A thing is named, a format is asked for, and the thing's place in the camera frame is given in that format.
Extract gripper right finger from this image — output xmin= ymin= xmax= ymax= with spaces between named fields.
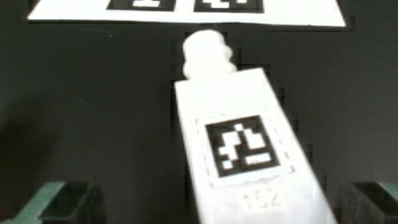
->
xmin=339 ymin=182 xmax=398 ymax=224

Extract white marker sheet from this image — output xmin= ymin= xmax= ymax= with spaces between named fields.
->
xmin=28 ymin=0 xmax=346 ymax=27

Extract white stool leg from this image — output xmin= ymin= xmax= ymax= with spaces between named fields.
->
xmin=174 ymin=30 xmax=337 ymax=224

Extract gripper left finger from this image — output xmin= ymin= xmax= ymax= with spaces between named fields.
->
xmin=16 ymin=182 xmax=105 ymax=224

